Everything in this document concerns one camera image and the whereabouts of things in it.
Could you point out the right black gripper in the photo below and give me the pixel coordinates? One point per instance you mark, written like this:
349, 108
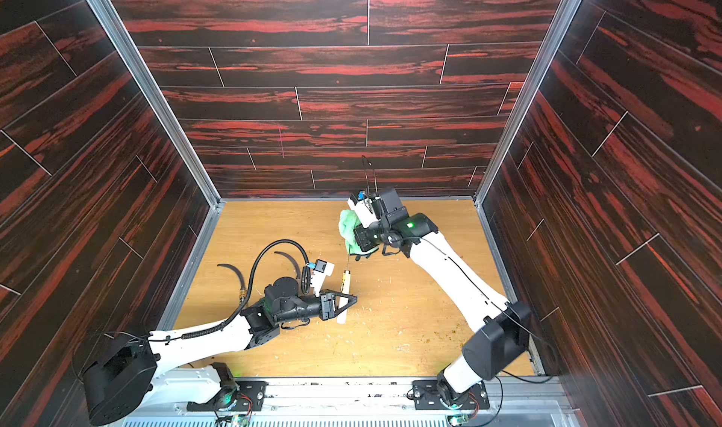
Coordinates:
361, 239

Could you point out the sickle with yellow label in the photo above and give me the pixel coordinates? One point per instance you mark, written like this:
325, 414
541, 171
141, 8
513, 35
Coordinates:
345, 287

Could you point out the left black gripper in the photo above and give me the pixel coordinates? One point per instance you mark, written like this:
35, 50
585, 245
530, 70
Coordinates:
325, 305

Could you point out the wrist white camera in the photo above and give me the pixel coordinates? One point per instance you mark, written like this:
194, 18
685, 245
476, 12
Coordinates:
320, 270
361, 204

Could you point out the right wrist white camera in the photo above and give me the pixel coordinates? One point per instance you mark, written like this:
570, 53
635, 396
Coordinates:
361, 204

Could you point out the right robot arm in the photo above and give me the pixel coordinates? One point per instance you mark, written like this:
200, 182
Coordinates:
500, 328

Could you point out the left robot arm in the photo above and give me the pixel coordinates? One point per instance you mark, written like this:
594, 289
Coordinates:
138, 371

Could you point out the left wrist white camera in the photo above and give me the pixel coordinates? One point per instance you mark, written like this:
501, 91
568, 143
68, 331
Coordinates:
320, 270

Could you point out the green microfibre rag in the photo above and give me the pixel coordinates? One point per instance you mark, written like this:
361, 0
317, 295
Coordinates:
348, 222

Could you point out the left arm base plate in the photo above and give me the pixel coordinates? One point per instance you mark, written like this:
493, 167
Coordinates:
242, 397

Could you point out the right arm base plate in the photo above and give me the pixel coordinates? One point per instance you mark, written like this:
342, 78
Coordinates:
432, 394

